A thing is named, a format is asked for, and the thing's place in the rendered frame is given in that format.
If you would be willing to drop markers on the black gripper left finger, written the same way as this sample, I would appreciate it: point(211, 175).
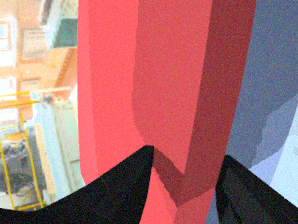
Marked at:
point(118, 196)

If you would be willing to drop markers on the light blue box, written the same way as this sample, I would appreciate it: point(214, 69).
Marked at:
point(269, 89)

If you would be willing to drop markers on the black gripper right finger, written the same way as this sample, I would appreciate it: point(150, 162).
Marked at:
point(243, 198)

